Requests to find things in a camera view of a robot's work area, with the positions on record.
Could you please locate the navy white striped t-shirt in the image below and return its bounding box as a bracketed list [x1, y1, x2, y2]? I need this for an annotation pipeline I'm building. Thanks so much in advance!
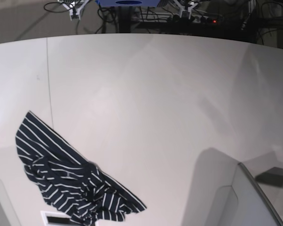
[16, 112, 147, 226]

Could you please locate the black power strip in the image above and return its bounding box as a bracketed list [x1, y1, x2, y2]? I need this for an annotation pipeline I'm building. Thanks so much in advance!
[172, 15, 221, 25]

